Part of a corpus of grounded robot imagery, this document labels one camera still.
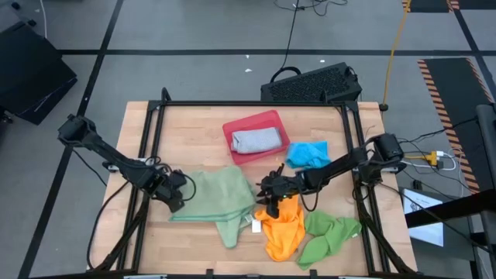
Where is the large black floor case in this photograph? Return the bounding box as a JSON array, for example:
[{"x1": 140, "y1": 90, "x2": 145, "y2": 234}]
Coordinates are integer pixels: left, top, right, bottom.
[{"x1": 0, "y1": 21, "x2": 78, "y2": 126}]

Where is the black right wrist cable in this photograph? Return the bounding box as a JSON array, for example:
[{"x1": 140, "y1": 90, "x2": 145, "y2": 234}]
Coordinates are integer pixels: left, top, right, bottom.
[{"x1": 300, "y1": 185, "x2": 319, "y2": 212}]

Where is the blue microfiber towel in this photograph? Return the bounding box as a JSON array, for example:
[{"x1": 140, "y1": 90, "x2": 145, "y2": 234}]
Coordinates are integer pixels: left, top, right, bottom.
[{"x1": 285, "y1": 140, "x2": 332, "y2": 171}]

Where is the black metal table frame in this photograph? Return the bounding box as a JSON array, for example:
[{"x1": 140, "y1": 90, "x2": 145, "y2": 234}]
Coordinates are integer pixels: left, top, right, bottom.
[{"x1": 87, "y1": 87, "x2": 418, "y2": 279}]

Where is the grey microfiber towel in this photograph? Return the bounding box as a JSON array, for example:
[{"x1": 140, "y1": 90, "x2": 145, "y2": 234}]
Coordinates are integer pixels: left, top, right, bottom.
[{"x1": 231, "y1": 126, "x2": 283, "y2": 155}]

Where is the thin black hanging cable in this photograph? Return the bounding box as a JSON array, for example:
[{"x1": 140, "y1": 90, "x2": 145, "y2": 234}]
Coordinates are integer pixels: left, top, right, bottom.
[{"x1": 270, "y1": 0, "x2": 303, "y2": 83}]

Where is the bright green microfiber towel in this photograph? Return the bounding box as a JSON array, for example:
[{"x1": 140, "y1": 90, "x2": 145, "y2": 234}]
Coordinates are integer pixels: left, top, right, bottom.
[{"x1": 296, "y1": 210, "x2": 363, "y2": 271}]

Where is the orange microfiber towel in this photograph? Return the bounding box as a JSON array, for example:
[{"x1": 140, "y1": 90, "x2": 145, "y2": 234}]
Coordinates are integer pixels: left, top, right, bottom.
[{"x1": 253, "y1": 193, "x2": 307, "y2": 263}]

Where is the black floor cable bundle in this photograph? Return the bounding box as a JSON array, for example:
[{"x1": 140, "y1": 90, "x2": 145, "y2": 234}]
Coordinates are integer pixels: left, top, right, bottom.
[{"x1": 274, "y1": 0, "x2": 349, "y2": 17}]

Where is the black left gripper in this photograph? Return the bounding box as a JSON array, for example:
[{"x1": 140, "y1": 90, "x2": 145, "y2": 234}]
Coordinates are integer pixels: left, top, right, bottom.
[{"x1": 153, "y1": 170, "x2": 187, "y2": 213}]

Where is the yellow hanging cable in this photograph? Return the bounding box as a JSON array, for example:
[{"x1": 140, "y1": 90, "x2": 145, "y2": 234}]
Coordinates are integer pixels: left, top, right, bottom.
[{"x1": 379, "y1": 0, "x2": 412, "y2": 112}]

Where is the white power cable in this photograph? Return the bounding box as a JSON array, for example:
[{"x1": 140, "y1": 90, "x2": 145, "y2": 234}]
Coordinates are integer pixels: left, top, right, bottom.
[{"x1": 406, "y1": 150, "x2": 459, "y2": 172}]

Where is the black left arm base cable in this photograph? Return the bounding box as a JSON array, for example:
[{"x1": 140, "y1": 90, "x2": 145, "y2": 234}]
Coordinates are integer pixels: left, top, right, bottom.
[{"x1": 71, "y1": 149, "x2": 131, "y2": 270}]

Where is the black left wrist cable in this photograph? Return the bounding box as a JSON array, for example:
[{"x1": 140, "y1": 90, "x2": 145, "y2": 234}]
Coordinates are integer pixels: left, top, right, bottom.
[{"x1": 170, "y1": 170, "x2": 197, "y2": 202}]

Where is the black perforated computer case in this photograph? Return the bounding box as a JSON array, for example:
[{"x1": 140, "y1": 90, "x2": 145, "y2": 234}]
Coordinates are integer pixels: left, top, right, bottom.
[{"x1": 260, "y1": 61, "x2": 363, "y2": 104}]

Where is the white paper sheet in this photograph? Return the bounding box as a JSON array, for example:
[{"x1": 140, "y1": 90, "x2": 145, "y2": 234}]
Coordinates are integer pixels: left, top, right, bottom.
[{"x1": 402, "y1": 188, "x2": 445, "y2": 248}]

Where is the hazard striped floor mat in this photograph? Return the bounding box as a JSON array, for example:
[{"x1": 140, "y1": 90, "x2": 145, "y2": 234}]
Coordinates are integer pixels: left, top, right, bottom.
[
  {"x1": 417, "y1": 57, "x2": 496, "y2": 195},
  {"x1": 401, "y1": 0, "x2": 460, "y2": 13}
]

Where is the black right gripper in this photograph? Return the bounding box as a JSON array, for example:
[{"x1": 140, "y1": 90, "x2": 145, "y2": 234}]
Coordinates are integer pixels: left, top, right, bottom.
[{"x1": 256, "y1": 162, "x2": 311, "y2": 219}]

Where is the black metal beam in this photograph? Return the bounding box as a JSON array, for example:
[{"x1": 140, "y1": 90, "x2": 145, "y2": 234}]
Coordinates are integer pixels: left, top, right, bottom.
[{"x1": 405, "y1": 188, "x2": 496, "y2": 229}]

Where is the red plastic tray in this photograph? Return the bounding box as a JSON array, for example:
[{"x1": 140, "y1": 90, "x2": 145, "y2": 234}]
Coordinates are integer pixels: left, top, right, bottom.
[{"x1": 222, "y1": 109, "x2": 291, "y2": 167}]

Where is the sage towel with teal edge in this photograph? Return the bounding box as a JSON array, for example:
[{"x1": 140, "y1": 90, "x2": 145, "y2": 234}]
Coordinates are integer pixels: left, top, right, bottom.
[{"x1": 168, "y1": 165, "x2": 257, "y2": 250}]

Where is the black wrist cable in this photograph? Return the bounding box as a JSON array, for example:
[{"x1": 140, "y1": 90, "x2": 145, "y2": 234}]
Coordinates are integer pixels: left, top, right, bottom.
[
  {"x1": 300, "y1": 185, "x2": 319, "y2": 212},
  {"x1": 170, "y1": 170, "x2": 197, "y2": 202}
]

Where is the grey metal post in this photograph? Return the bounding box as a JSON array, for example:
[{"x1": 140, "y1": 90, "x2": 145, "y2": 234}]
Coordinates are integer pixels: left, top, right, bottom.
[{"x1": 475, "y1": 103, "x2": 496, "y2": 195}]

